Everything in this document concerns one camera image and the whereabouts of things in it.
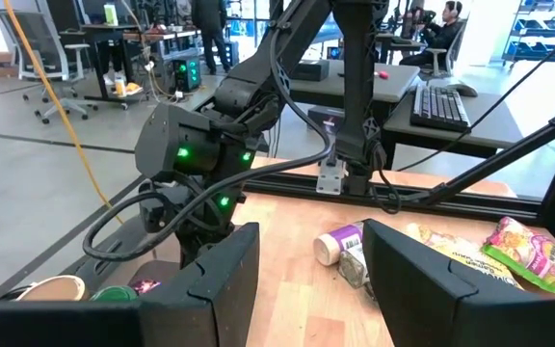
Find dark background desk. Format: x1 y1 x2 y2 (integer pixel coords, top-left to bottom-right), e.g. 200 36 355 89
58 23 201 105

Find black aluminium table frame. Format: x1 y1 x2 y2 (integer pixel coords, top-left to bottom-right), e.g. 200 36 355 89
243 95 555 232

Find grey desk with keyboard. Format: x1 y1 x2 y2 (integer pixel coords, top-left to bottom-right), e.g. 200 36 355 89
382 91 524 170

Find white-framed office chair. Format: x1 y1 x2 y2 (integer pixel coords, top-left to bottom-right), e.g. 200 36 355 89
0 9 96 125
424 21 471 81

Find person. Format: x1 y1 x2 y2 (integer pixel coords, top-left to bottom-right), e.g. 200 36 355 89
190 0 233 76
399 0 466 68

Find yellow cable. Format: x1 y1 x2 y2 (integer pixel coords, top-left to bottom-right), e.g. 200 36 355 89
1 0 124 226

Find green and pink ramen packet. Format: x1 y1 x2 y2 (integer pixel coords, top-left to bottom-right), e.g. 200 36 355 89
480 216 555 296

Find computer keyboard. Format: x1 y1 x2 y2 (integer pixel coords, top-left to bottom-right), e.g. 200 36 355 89
410 84 472 132

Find black desktop device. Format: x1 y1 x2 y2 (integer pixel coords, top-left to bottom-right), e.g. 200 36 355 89
290 59 330 82

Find computer tower with green lights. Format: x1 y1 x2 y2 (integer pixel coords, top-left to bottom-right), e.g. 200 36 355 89
171 56 202 93

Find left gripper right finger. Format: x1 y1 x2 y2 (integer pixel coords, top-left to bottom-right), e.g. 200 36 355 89
362 219 555 347

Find purple-label spice jar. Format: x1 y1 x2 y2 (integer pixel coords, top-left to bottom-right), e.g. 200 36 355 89
312 221 366 267

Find right arm's black cable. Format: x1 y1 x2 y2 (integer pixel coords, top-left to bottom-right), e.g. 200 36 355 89
82 28 334 264

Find yellow ramen packet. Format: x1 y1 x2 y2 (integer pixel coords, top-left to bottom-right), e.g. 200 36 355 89
402 222 524 290

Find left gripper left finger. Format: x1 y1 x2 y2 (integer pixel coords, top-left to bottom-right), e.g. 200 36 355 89
140 222 262 347

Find shelf with blue bins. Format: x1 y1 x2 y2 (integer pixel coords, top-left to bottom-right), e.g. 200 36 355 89
501 0 555 67

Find green-lidded herb jar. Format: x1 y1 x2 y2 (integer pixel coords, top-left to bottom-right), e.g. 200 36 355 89
89 284 139 303

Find thin black taut cable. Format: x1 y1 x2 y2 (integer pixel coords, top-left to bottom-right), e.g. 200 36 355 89
396 18 555 173

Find computer mouse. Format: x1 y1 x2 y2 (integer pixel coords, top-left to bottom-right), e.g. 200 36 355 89
445 82 480 98

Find black box with purple stripe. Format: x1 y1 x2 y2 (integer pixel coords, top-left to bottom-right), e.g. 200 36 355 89
306 105 346 136

